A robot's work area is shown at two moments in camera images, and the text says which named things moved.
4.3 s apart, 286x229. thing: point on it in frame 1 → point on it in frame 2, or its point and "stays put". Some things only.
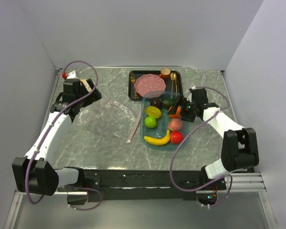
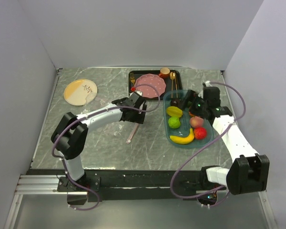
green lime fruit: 150,121 → 174,122
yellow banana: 158,141 → 184,140
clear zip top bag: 109,119 stays put
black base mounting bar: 101,185 stays put
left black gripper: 91,98 → 138,119
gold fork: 133,79 stays put
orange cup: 165,73 stays put
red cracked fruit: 176,137 → 199,133
